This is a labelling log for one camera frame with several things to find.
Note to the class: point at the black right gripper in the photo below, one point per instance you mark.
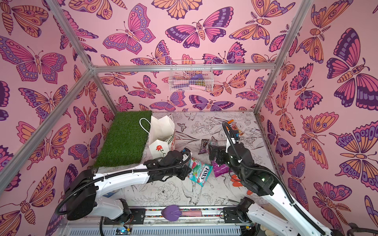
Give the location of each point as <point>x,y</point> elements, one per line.
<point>217,152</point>

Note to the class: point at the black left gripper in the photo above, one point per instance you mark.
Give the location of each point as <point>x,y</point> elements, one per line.
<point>186,169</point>

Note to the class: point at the purple blackcurrant candy bag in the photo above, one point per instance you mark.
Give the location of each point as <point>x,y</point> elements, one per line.
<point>219,170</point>

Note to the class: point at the teal red candy bag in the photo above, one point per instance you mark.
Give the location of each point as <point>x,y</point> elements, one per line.
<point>200,171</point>

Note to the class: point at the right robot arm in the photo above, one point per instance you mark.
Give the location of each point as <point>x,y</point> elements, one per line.
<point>295,220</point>

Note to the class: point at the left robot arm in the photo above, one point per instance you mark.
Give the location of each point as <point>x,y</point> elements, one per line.
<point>86,194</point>

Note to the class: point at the teal mint candy bag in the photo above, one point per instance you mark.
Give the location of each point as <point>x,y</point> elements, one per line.
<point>218,143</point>

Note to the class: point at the orange lemon candy bag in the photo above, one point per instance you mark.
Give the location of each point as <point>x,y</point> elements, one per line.
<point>235,128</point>

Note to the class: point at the white floral paper bag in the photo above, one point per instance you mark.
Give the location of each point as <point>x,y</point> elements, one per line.
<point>161,135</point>

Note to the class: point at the brown chocolate candy packet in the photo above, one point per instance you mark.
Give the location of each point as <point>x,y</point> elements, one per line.
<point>203,146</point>

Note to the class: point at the purple pink silicone spatula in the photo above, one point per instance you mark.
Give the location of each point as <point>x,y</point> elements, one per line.
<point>173,213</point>

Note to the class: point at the green artificial grass mat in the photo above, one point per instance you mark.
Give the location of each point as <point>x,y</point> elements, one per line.
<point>126,140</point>

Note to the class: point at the clear wall basket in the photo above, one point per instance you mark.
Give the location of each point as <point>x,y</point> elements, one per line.
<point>191,75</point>

